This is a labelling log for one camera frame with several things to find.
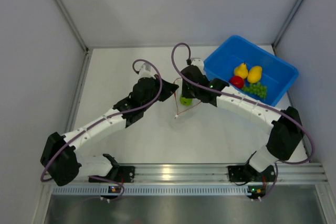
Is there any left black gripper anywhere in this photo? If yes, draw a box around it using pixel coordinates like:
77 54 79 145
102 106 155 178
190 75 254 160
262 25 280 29
142 74 179 111

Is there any green fake lime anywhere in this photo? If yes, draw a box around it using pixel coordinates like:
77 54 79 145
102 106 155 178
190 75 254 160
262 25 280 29
179 96 193 106

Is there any clear zip top bag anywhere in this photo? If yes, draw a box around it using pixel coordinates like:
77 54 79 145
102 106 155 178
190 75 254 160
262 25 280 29
170 78 202 130

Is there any red fake apple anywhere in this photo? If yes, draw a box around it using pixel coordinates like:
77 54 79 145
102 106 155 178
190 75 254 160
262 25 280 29
229 76 245 89

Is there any yellow fake pepper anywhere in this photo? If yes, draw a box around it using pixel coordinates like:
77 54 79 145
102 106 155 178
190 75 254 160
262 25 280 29
234 62 248 80

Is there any green fake lettuce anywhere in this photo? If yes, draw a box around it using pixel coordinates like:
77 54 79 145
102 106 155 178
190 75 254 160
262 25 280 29
241 82 267 99

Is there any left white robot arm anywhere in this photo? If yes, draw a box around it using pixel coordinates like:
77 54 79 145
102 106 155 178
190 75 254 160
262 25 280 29
40 75 179 186

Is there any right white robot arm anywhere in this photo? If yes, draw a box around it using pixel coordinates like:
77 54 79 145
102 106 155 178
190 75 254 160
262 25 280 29
181 65 307 180

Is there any blue plastic bin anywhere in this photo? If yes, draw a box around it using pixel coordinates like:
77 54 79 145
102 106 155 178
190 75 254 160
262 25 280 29
204 35 299 106

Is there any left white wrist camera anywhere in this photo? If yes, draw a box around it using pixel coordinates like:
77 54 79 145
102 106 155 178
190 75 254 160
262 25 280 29
138 63 154 79

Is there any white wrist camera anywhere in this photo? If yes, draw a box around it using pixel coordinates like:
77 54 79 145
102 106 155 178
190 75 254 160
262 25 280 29
138 63 154 79
186 58 204 72

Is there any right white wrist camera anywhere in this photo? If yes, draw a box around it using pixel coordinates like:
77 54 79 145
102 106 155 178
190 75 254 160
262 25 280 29
186 58 204 72

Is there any aluminium mounting rail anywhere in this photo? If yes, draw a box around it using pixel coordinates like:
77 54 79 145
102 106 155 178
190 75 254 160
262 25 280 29
122 163 328 185

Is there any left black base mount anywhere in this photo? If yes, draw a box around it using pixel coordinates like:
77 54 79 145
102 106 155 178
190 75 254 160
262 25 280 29
97 166 135 184

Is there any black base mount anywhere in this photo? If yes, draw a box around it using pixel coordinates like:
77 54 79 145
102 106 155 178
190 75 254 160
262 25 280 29
227 165 250 184
97 166 135 184

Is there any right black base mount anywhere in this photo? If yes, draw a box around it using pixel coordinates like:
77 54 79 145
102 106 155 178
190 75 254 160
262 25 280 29
227 165 250 184

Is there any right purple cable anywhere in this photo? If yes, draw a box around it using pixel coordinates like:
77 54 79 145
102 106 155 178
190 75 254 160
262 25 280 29
171 42 316 166

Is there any slotted cable duct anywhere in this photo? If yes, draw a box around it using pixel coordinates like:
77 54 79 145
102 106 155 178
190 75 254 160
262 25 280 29
52 185 261 196

